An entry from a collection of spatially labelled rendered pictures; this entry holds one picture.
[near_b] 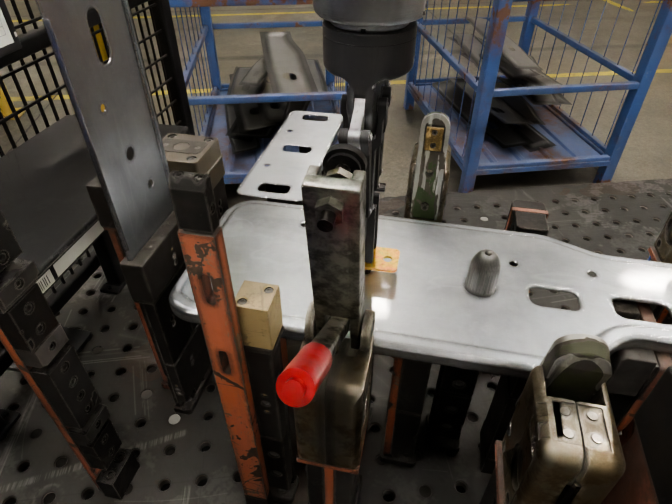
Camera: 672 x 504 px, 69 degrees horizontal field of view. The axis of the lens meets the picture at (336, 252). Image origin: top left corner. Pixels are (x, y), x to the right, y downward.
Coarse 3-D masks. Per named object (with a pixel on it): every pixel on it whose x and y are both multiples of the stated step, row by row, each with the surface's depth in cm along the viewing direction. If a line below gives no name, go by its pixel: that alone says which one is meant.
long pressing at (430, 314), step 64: (256, 256) 57; (448, 256) 57; (512, 256) 57; (576, 256) 57; (192, 320) 50; (384, 320) 49; (448, 320) 49; (512, 320) 49; (576, 320) 49; (640, 320) 49
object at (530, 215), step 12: (516, 204) 67; (528, 204) 67; (540, 204) 67; (516, 216) 65; (528, 216) 65; (540, 216) 65; (516, 228) 63; (528, 228) 63; (540, 228) 63; (516, 264) 67
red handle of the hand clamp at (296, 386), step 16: (336, 320) 39; (320, 336) 34; (336, 336) 34; (304, 352) 29; (320, 352) 30; (288, 368) 26; (304, 368) 26; (320, 368) 28; (288, 384) 26; (304, 384) 26; (320, 384) 28; (288, 400) 26; (304, 400) 26
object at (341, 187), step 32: (352, 160) 31; (320, 192) 29; (352, 192) 28; (320, 224) 28; (352, 224) 30; (320, 256) 33; (352, 256) 32; (320, 288) 36; (352, 288) 35; (320, 320) 39; (352, 320) 38
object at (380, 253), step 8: (376, 248) 55; (384, 248) 55; (392, 248) 55; (376, 256) 54; (384, 256) 54; (392, 256) 54; (368, 264) 53; (376, 264) 52; (384, 264) 52; (392, 264) 52; (392, 272) 52
